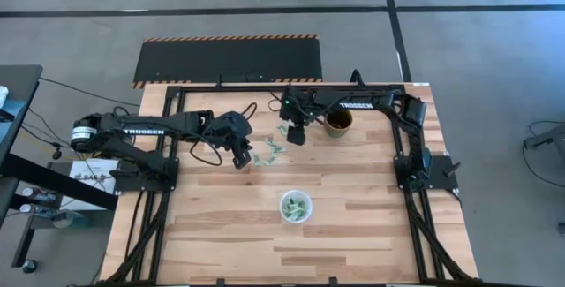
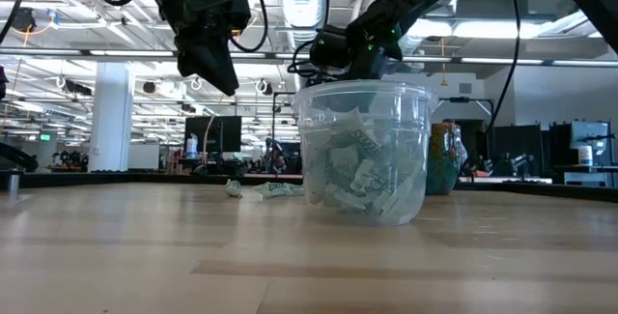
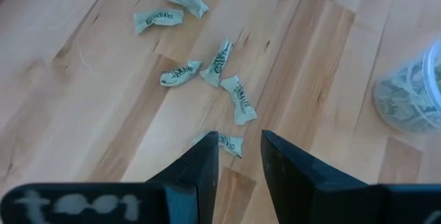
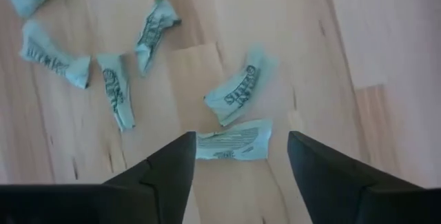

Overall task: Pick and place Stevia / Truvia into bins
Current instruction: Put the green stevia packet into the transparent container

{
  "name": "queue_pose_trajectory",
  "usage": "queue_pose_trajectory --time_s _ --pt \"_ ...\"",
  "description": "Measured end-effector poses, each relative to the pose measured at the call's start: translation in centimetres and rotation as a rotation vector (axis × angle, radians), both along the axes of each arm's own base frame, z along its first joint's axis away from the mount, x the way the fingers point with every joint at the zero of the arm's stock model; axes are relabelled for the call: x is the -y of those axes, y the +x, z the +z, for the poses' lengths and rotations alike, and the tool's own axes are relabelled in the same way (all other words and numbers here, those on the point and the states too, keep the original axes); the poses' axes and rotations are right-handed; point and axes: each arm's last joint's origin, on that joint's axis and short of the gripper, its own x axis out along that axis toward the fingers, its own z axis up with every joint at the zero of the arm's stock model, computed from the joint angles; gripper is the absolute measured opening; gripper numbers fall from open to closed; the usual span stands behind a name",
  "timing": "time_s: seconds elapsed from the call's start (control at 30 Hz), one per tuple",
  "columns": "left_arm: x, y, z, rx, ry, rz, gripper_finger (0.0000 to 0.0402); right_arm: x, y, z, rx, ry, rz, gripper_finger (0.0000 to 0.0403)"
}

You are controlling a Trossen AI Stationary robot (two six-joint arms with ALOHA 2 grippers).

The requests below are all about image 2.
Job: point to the clear plastic round container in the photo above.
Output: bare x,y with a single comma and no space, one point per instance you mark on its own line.
420,106

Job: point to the green exit sign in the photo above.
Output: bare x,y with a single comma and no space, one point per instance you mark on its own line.
45,137

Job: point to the black ceiling device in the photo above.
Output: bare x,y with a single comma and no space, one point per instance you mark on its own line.
22,19

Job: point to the white building pillar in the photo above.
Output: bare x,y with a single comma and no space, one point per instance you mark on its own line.
111,125

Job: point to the long ceiling light bar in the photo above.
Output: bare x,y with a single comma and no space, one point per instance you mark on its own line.
483,60

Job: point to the black screen panel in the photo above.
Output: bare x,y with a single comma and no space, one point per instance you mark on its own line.
227,135

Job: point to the silver metal post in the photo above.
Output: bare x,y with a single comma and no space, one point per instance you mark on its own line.
12,183

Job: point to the black pole stand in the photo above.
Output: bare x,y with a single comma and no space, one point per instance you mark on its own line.
273,125

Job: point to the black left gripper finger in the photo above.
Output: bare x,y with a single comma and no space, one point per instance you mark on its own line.
232,67
203,60

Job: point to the teal brown ceramic vase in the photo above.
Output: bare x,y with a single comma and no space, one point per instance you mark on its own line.
446,159

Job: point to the black partition panel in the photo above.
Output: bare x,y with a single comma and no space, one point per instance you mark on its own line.
526,145

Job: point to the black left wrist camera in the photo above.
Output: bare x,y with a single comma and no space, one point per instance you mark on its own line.
217,9

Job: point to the white board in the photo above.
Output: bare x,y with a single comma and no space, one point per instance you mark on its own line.
144,157

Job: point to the white wipes canister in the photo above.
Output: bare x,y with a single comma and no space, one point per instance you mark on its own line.
585,155
191,147

